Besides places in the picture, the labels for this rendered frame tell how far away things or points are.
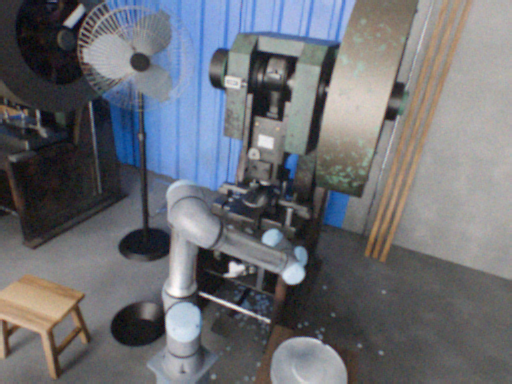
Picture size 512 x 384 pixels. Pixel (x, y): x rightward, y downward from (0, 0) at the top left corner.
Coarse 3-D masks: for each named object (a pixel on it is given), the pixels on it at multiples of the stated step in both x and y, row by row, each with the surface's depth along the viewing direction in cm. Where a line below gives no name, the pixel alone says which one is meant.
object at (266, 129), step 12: (264, 120) 157; (276, 120) 156; (252, 132) 162; (264, 132) 160; (276, 132) 157; (252, 144) 164; (264, 144) 162; (276, 144) 160; (252, 156) 165; (264, 156) 165; (276, 156) 162; (252, 168) 165; (264, 168) 163; (276, 168) 165
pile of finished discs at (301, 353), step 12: (288, 348) 144; (300, 348) 145; (312, 348) 145; (324, 348) 147; (276, 360) 139; (288, 360) 139; (300, 360) 139; (312, 360) 139; (324, 360) 141; (336, 360) 141; (276, 372) 134; (288, 372) 134; (300, 372) 134; (312, 372) 135; (324, 372) 135; (336, 372) 136
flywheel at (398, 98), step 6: (396, 84) 136; (402, 84) 135; (396, 90) 134; (402, 90) 134; (390, 96) 134; (396, 96) 134; (402, 96) 136; (390, 102) 135; (396, 102) 134; (402, 102) 136; (390, 108) 136; (396, 108) 135; (402, 108) 137; (390, 114) 137; (396, 114) 137; (402, 114) 139; (390, 120) 141
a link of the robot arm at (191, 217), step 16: (176, 208) 102; (192, 208) 101; (176, 224) 101; (192, 224) 99; (208, 224) 100; (224, 224) 104; (192, 240) 102; (208, 240) 101; (224, 240) 104; (240, 240) 106; (256, 240) 112; (240, 256) 109; (256, 256) 110; (272, 256) 113; (288, 256) 118; (288, 272) 115; (304, 272) 117
